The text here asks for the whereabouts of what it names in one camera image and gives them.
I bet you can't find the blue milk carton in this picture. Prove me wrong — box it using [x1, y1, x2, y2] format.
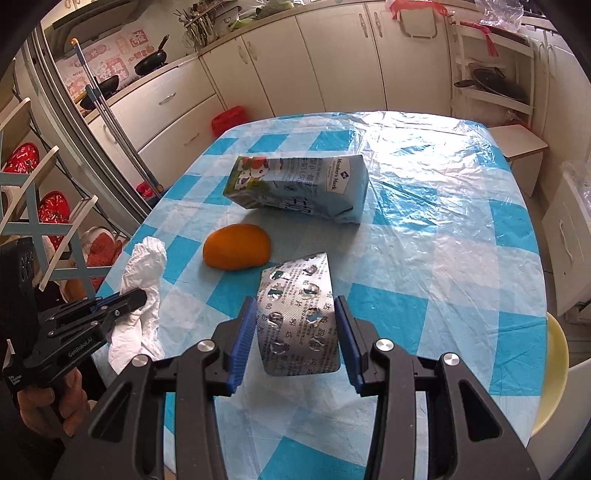
[223, 155, 369, 224]

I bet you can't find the red bag trash bin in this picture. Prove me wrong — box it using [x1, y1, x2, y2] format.
[211, 106, 249, 138]

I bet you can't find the white wooden stool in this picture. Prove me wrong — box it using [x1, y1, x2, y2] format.
[489, 124, 549, 197]

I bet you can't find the small black pan on stove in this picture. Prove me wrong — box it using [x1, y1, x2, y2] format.
[79, 75, 119, 111]

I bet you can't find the clear plastic bag in drawer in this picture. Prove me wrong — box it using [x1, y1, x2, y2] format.
[561, 160, 590, 195]

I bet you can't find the silver pill blister pack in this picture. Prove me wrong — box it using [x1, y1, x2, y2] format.
[256, 253, 341, 377]

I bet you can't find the clear plastic bag on counter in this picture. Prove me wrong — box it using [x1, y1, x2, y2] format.
[475, 0, 524, 33]

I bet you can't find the black wok on stove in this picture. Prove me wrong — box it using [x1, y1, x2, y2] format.
[134, 34, 169, 77]

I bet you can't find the open white drawer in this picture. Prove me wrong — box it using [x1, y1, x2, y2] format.
[542, 173, 591, 315]

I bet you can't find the white tissue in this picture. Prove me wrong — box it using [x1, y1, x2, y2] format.
[108, 236, 167, 374]

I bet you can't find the blue white checkered tablecloth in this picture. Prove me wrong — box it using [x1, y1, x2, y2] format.
[98, 111, 547, 479]

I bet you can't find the yellow plastic trash basin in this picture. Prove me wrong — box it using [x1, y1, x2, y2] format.
[532, 313, 569, 436]

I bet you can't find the black frying pan on rack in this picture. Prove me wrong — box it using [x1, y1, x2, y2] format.
[454, 64, 530, 104]

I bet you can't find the person left hand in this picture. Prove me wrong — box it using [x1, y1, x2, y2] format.
[17, 368, 90, 438]

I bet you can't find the white storage rack shelf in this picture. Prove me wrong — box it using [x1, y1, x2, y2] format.
[446, 14, 535, 127]

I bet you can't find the red bag on cabinet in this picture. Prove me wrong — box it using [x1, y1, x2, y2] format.
[386, 0, 450, 20]

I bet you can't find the blue white folding rack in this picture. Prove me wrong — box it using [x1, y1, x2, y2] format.
[1, 98, 107, 298]

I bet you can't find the blue mop handle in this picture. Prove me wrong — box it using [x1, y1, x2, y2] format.
[70, 38, 164, 198]

